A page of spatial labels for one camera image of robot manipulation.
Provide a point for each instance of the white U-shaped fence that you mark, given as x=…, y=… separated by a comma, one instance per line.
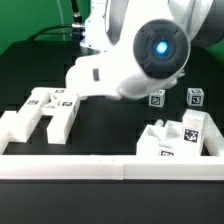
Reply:
x=208, y=166

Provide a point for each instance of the white tagged cube far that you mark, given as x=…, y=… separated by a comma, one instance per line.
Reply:
x=195, y=96

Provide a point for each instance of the white tagged cube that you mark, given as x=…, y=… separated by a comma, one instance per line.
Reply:
x=195, y=96
x=157, y=98

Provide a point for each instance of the white chair back frame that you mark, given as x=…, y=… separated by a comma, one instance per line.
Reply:
x=58, y=103

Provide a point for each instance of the white chair seat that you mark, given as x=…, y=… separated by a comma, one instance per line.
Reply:
x=162, y=140

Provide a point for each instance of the white tagged cube near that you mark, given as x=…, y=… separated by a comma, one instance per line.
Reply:
x=157, y=98

